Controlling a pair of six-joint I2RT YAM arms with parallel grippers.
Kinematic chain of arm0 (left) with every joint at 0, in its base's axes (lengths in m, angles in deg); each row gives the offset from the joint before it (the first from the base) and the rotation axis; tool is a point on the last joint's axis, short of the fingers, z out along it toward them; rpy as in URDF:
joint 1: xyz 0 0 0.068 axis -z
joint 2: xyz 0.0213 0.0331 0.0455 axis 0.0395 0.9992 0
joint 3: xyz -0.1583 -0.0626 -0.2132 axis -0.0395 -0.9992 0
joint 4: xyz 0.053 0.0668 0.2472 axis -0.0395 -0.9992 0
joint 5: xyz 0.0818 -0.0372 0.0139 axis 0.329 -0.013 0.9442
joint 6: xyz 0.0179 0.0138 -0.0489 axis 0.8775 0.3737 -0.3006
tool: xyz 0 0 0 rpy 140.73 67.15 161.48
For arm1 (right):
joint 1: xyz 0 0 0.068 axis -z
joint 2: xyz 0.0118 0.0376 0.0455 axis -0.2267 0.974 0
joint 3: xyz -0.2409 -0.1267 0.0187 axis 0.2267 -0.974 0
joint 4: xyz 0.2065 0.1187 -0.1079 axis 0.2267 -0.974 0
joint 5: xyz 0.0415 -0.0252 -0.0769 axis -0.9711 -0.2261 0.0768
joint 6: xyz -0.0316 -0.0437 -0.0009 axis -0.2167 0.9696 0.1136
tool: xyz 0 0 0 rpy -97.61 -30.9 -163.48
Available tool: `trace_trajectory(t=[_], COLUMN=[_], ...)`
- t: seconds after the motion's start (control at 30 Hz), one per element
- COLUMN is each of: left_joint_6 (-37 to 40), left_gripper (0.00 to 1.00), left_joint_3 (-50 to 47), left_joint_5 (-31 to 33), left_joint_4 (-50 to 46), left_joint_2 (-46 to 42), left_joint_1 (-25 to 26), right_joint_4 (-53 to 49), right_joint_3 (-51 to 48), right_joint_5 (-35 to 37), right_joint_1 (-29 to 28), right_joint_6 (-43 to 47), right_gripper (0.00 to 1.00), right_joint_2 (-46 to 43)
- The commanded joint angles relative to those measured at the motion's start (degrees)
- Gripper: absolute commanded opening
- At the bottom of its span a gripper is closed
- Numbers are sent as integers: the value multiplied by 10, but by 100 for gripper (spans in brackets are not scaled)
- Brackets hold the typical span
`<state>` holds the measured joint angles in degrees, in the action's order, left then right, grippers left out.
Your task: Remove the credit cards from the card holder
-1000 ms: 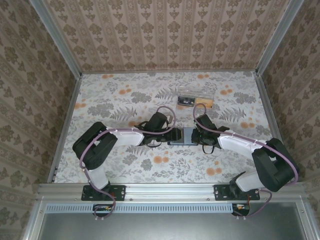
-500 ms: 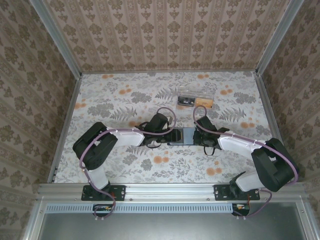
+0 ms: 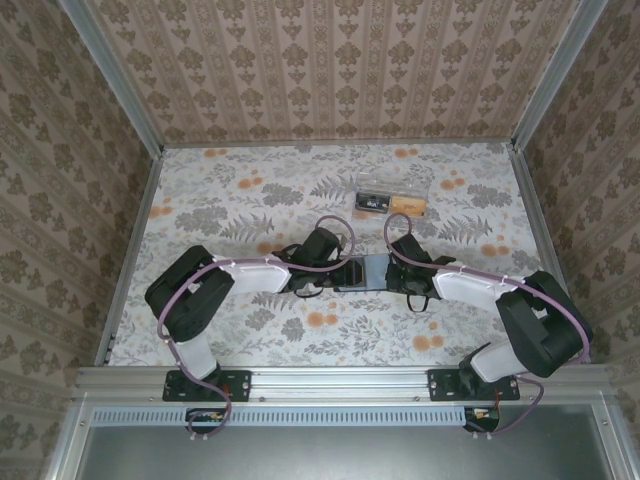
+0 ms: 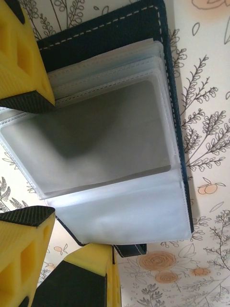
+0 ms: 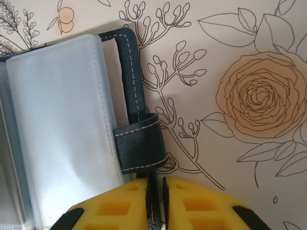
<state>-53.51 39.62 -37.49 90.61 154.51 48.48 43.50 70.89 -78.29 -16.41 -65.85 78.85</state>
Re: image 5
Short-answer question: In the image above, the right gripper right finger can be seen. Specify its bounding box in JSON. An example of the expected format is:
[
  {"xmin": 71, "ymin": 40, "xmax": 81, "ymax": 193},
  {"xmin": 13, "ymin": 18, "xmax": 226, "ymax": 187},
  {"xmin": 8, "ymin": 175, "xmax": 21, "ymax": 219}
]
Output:
[{"xmin": 162, "ymin": 176, "xmax": 261, "ymax": 230}]

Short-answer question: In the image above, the navy blue card holder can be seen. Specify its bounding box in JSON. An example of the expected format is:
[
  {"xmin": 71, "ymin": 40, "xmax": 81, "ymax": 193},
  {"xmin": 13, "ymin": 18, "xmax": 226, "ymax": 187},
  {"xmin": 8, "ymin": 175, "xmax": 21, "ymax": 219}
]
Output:
[{"xmin": 0, "ymin": 26, "xmax": 166, "ymax": 230}]

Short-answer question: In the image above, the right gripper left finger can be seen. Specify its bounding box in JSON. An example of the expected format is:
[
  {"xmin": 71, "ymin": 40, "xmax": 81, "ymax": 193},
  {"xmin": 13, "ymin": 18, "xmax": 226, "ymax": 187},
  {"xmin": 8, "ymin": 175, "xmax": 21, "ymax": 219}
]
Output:
[{"xmin": 49, "ymin": 178, "xmax": 151, "ymax": 230}]

